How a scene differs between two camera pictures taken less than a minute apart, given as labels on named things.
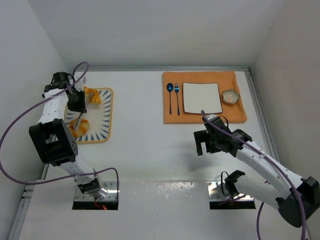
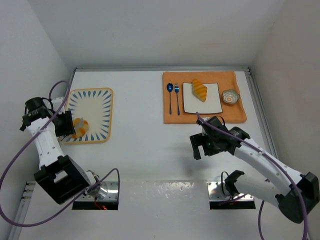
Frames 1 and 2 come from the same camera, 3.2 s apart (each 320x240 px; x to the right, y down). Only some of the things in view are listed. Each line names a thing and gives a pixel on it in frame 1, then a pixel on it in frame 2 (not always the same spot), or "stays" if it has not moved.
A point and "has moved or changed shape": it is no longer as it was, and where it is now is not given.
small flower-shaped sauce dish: (230, 96) stays
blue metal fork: (176, 88) stays
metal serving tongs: (86, 105) has moved or changed shape
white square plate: (198, 96) stays
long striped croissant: (93, 95) -> (199, 90)
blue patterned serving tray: (100, 118) stays
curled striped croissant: (83, 127) stays
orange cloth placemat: (173, 100) stays
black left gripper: (77, 105) -> (66, 124)
